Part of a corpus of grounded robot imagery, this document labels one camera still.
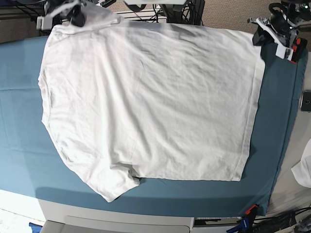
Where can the blue black clamp bottom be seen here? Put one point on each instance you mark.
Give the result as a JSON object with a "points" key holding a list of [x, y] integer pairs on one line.
{"points": [[244, 225]]}

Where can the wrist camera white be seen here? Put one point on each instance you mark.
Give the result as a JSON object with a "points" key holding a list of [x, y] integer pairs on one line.
{"points": [[44, 23], [284, 52]]}

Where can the white T-shirt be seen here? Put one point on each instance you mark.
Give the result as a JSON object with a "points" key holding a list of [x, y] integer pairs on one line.
{"points": [[124, 100]]}

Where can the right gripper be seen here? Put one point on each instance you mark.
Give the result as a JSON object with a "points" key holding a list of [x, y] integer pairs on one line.
{"points": [[77, 17]]}

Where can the grey plastic bin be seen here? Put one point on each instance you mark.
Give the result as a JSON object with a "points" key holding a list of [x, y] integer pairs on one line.
{"points": [[85, 225]]}

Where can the silver phone device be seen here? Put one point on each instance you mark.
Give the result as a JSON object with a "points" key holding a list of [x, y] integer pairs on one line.
{"points": [[305, 105]]}

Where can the orange black clamp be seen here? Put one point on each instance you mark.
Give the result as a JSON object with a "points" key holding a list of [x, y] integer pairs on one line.
{"points": [[297, 52], [252, 210]]}

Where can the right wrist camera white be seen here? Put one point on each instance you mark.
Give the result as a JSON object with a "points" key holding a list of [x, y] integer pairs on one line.
{"points": [[44, 23]]}

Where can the teal table cloth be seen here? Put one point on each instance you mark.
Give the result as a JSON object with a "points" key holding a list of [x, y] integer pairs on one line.
{"points": [[31, 166]]}

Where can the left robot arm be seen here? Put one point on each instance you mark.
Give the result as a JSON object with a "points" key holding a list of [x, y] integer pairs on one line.
{"points": [[299, 15]]}

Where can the white cloth at right edge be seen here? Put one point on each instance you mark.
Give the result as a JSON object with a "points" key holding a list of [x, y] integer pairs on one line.
{"points": [[302, 170]]}

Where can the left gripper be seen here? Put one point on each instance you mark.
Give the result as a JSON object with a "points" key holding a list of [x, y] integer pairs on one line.
{"points": [[278, 22]]}

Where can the orange black clamp bottom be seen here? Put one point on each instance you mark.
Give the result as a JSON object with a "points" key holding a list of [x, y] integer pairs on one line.
{"points": [[252, 210]]}

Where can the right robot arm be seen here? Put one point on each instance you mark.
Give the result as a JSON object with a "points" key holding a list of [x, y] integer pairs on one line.
{"points": [[58, 18]]}

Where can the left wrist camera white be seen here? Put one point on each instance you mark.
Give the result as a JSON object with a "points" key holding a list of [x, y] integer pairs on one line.
{"points": [[284, 52]]}

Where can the orange black clamp top right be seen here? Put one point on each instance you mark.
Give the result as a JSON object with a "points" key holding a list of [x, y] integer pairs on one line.
{"points": [[297, 52]]}

